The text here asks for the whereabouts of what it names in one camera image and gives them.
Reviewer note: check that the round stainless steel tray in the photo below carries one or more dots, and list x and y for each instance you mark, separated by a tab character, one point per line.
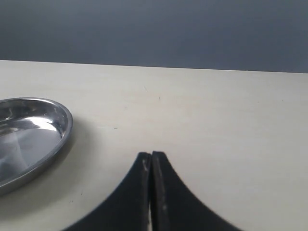
33	131

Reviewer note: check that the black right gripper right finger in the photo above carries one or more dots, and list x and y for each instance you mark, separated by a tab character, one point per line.
174	207

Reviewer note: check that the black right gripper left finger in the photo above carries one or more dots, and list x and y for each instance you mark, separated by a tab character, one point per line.
127	207

